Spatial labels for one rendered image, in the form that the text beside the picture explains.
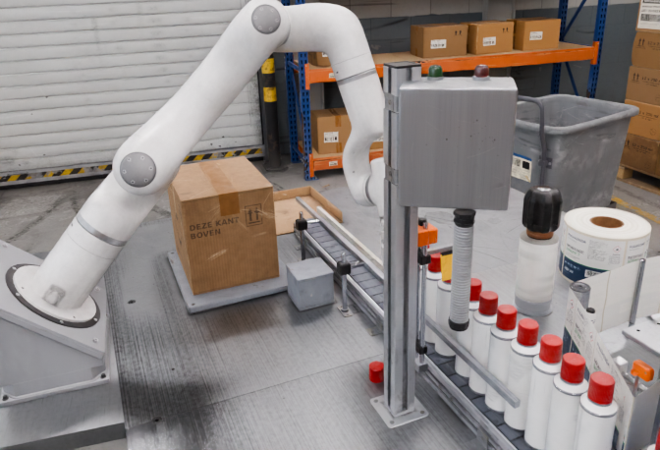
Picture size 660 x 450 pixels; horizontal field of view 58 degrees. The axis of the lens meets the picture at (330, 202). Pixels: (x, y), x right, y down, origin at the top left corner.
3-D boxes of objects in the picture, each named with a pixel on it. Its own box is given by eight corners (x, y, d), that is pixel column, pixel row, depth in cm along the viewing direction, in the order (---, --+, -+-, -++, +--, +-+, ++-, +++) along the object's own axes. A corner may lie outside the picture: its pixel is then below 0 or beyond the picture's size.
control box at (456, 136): (508, 212, 91) (519, 87, 84) (397, 206, 95) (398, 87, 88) (504, 189, 100) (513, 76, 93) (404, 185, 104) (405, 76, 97)
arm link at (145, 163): (156, 197, 135) (141, 212, 119) (113, 163, 133) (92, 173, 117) (301, 28, 132) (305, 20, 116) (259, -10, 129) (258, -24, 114)
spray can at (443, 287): (465, 354, 125) (469, 266, 117) (443, 361, 123) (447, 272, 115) (450, 341, 129) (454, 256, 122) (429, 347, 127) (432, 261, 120)
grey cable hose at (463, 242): (473, 329, 99) (480, 212, 91) (456, 334, 98) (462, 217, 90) (461, 318, 102) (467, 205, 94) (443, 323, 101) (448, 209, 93)
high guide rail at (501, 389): (519, 407, 99) (520, 400, 99) (513, 409, 99) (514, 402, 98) (299, 200, 192) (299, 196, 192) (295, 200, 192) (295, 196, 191)
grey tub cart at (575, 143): (545, 200, 436) (559, 69, 401) (627, 228, 388) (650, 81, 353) (460, 232, 391) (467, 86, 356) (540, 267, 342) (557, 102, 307)
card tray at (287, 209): (342, 222, 204) (342, 211, 202) (270, 237, 195) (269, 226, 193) (310, 195, 230) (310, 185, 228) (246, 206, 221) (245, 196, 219)
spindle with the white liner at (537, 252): (560, 310, 139) (575, 191, 128) (529, 320, 135) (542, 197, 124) (534, 293, 146) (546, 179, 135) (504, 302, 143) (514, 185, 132)
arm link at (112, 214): (68, 219, 123) (134, 126, 121) (93, 202, 141) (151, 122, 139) (118, 252, 125) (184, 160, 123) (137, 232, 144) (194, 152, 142)
